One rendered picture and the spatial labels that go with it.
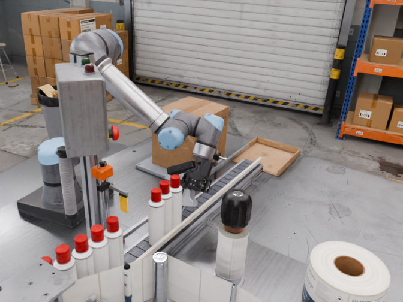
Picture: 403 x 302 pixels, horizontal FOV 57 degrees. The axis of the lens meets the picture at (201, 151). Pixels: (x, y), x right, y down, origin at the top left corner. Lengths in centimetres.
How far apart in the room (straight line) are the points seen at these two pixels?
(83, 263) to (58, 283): 22
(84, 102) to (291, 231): 93
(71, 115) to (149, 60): 516
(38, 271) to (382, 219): 132
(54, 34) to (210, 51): 209
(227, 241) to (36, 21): 437
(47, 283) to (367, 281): 75
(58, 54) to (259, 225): 393
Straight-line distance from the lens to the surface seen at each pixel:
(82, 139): 92
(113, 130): 95
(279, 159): 201
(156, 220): 121
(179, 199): 127
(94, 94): 89
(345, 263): 114
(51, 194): 148
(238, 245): 105
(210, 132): 130
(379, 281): 109
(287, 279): 122
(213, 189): 158
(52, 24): 496
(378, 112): 468
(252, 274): 121
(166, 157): 176
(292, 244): 144
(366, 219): 168
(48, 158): 142
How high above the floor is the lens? 170
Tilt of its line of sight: 26 degrees down
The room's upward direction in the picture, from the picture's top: 3 degrees clockwise
